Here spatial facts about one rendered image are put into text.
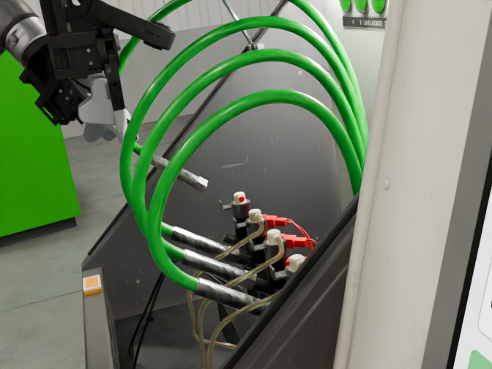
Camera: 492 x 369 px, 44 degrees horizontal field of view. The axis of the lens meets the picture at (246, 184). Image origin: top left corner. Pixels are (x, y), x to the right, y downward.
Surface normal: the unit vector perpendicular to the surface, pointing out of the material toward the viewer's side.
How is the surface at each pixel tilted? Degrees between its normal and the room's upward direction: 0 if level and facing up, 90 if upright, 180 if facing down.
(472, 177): 76
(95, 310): 0
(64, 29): 90
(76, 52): 90
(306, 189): 90
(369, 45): 90
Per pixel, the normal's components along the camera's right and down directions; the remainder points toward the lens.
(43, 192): 0.45, 0.22
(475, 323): -0.96, -0.03
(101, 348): -0.13, -0.94
